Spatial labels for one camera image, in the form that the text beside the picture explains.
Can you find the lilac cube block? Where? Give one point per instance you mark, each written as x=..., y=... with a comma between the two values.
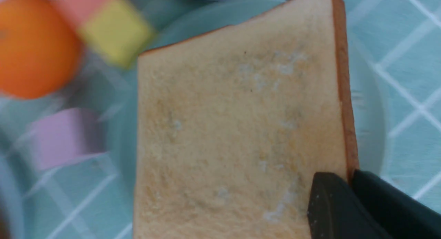
x=67, y=137

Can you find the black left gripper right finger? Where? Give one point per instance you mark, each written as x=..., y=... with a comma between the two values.
x=397, y=213

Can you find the toast slice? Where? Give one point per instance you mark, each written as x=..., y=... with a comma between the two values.
x=232, y=125

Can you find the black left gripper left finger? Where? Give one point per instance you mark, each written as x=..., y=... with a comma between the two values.
x=334, y=211

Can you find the pink cube block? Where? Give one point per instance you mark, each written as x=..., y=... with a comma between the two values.
x=76, y=12

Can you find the yellow cube block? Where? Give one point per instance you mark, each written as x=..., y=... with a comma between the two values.
x=117, y=32

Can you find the orange fruit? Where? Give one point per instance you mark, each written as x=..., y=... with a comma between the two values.
x=39, y=52

